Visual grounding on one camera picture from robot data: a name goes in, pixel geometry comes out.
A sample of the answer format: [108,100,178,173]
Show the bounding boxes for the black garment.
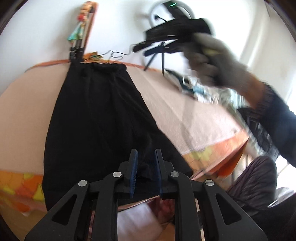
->
[42,63,193,209]

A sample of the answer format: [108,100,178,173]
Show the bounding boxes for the dark striped grey clothing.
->
[227,108,280,213]

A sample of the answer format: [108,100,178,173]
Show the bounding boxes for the grey gloved right hand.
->
[184,32,265,110]

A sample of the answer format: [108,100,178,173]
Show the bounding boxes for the black mini tripod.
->
[143,41,167,76]

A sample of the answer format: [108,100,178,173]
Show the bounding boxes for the teal folded garment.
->
[164,69,196,94]

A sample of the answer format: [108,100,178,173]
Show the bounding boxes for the folded tripod with colourful cloth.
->
[67,1,97,62]

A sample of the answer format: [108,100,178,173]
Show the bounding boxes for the white ring light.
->
[147,1,195,27]

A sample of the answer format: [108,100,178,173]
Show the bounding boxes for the black ring light cable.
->
[84,44,139,63]

